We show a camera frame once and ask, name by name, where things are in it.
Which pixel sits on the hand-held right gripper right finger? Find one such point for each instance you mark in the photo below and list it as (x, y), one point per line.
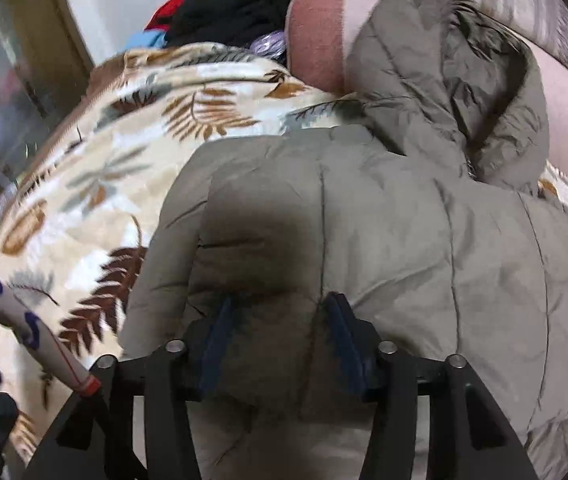
(346, 347)

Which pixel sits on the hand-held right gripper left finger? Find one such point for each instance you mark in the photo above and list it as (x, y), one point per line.
(216, 347)

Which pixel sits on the olive quilted blanket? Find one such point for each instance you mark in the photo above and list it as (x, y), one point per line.
(388, 220)

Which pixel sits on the leaf print fleece blanket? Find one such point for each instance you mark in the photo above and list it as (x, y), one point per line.
(129, 160)

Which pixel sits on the purple patterned cloth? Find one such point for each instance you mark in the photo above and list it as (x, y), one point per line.
(269, 44)

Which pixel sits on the pink bolster cushion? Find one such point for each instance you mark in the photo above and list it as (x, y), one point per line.
(319, 35)

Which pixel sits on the light blue cloth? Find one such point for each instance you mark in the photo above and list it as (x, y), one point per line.
(145, 40)

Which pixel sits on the patterned glass door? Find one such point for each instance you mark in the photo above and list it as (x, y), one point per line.
(9, 90)

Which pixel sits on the black garment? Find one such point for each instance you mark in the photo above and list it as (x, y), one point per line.
(234, 10)

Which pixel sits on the red garment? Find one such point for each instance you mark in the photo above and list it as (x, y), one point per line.
(169, 12)

